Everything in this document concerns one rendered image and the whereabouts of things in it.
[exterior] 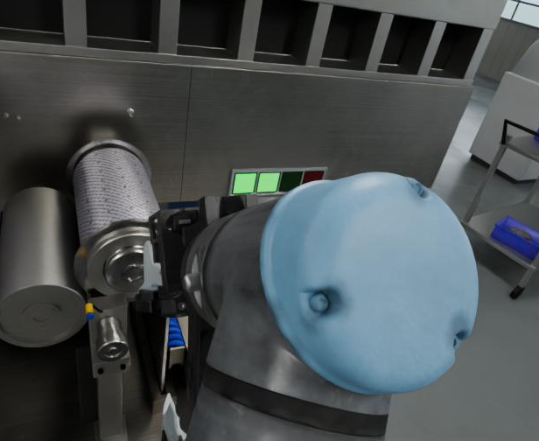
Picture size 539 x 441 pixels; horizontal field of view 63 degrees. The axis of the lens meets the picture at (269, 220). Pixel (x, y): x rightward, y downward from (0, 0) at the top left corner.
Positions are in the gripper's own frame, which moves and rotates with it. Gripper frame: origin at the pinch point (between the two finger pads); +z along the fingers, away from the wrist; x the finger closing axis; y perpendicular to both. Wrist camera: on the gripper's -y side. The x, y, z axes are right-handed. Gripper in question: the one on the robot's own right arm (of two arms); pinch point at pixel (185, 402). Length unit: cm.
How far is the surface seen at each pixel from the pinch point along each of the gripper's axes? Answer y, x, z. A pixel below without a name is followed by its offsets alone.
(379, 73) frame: 36, -53, 46
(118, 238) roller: 21.3, 7.6, 12.1
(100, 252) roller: 19.3, 9.9, 12.1
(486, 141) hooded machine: -83, -401, 268
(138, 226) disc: 22.4, 4.9, 13.0
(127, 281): 14.6, 6.6, 11.1
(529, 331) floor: -109, -232, 60
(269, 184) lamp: 9, -31, 45
